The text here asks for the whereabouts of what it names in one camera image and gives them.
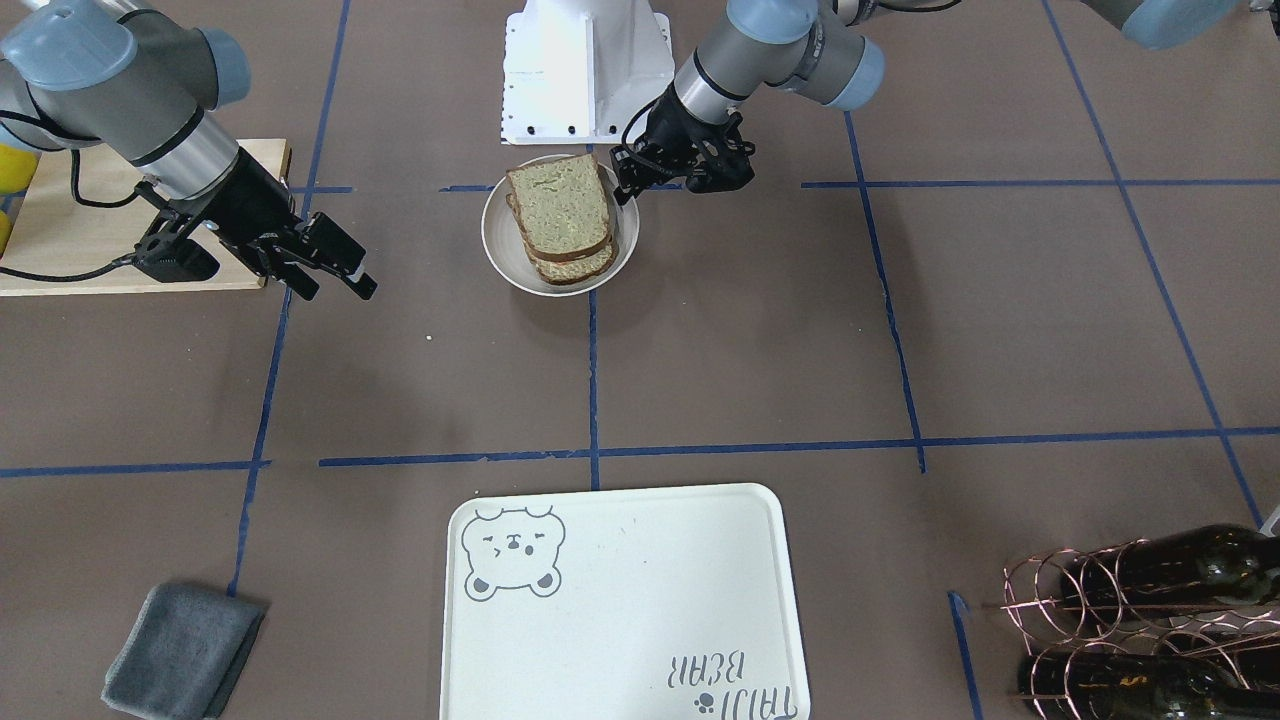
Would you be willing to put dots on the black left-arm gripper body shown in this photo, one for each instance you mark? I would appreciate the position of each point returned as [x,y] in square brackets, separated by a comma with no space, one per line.
[671,128]

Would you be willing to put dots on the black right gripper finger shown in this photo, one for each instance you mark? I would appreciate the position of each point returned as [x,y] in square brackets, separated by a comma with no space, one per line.
[329,247]
[299,282]

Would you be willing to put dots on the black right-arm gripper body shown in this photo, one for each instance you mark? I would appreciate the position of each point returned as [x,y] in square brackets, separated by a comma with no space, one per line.
[253,193]

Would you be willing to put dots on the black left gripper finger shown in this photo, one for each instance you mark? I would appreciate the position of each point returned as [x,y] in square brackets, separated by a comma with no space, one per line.
[630,174]

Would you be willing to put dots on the bread slice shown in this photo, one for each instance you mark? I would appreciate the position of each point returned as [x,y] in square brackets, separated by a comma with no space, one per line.
[561,273]
[560,208]

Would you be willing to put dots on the white round plate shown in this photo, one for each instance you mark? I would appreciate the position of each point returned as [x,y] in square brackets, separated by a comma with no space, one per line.
[505,249]

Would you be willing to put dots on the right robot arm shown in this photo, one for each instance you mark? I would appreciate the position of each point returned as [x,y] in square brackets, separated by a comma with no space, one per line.
[121,74]

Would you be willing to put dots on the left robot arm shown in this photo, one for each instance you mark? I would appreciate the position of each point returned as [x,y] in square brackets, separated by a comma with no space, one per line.
[944,80]

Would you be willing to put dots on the white bear tray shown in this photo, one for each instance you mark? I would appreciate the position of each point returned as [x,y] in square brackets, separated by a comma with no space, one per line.
[659,603]

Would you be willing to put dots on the wooden cutting board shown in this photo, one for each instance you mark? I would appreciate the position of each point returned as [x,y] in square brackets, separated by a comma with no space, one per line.
[54,235]

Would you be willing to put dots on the yellow lemon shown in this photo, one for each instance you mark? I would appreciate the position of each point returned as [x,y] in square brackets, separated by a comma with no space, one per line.
[17,169]
[6,228]

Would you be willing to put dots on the grey folded cloth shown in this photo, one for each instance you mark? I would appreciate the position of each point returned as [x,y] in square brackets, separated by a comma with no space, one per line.
[185,654]

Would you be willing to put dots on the dark wine bottle lower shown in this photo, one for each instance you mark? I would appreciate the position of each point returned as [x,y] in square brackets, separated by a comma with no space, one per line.
[1086,684]

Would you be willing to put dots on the dark wine bottle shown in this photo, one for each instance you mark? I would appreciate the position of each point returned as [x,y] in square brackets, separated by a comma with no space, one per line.
[1086,684]
[1221,565]

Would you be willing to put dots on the dark wine bottle upper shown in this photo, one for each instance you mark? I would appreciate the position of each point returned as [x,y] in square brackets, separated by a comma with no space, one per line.
[1221,565]

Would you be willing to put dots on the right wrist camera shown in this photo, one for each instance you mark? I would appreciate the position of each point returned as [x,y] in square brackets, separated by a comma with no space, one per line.
[167,252]

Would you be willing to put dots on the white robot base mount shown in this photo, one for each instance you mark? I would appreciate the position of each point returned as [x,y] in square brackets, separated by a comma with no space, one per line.
[580,71]

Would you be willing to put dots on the copper wire bottle rack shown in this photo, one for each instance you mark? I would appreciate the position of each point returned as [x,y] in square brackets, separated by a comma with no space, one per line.
[1241,639]

